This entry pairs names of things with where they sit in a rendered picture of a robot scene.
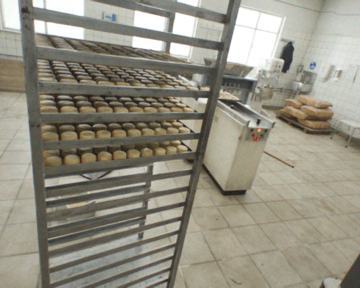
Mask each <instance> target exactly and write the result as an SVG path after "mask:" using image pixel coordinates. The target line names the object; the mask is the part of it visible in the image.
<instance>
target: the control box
mask: <svg viewBox="0 0 360 288"><path fill-rule="evenodd" d="M251 129H254V131H253V132H251ZM258 129H260V131H258ZM265 129H267V132H266V133H265ZM269 130H270V128H269V127H260V126H248V127H247V129H246V133H245V137H244V140H246V141H254V140H255V141H257V139H258V138H259V139H258V141H265V140H266V139H267V136H268V133H269ZM253 134H255V136H254V137H252V135H253ZM261 134H263V137H261ZM255 138H256V139H255Z"/></svg>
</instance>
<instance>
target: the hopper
mask: <svg viewBox="0 0 360 288"><path fill-rule="evenodd" d="M204 62H205V66H207V67H215V63H216V59H214V58H206V57H204ZM254 68H255V67H252V66H249V65H245V64H244V63H239V62H232V61H227V62H226V67H225V72H224V74H225V75H234V76H239V77H245V76H247V75H248V74H249V73H250V72H251V71H252V70H253V69H254Z"/></svg>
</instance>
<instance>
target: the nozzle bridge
mask: <svg viewBox="0 0 360 288"><path fill-rule="evenodd" d="M224 78H225V80H224ZM211 79H212V75H206V74H193V76H192V80H191V81H192V82H194V87H196V88H198V89H201V87H210V84H211ZM233 79H234V83H233ZM223 81H224V82H223ZM226 81H227V83H228V84H227V85H226V87H224V85H225V82H226ZM228 81H229V82H228ZM230 82H231V84H232V85H231V86H230V87H229V83H230ZM235 82H236V86H235V88H234V84H235ZM222 83H223V84H222V86H221V89H226V90H237V91H241V95H240V99H239V100H241V101H242V102H241V103H242V104H243V105H245V104H246V102H247V98H248V94H249V93H250V92H251V93H255V89H256V86H257V83H258V80H257V79H255V78H252V77H249V76H245V77H239V76H234V75H225V74H224V75H223V80H222ZM237 83H238V84H237ZM239 83H240V87H239V88H238V85H239ZM241 84H242V85H241Z"/></svg>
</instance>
